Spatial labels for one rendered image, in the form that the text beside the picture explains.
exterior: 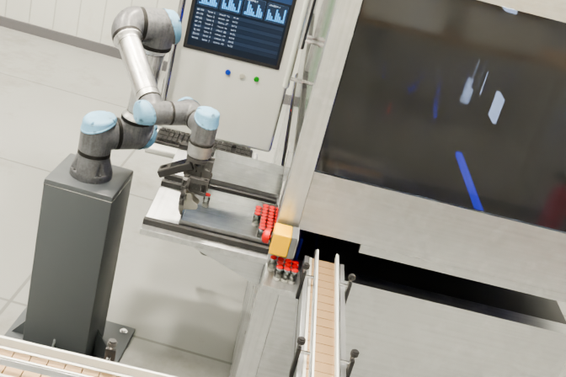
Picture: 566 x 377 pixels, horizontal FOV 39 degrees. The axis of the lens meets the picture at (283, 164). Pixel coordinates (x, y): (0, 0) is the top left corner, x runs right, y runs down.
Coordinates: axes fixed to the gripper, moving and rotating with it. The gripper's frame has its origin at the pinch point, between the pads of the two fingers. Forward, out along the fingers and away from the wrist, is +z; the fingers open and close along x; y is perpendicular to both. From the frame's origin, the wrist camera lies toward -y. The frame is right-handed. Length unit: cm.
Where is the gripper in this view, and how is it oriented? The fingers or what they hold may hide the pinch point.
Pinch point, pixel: (179, 209)
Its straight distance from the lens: 259.4
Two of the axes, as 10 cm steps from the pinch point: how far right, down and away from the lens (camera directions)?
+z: -2.4, 8.8, 4.0
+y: 9.7, 2.5, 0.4
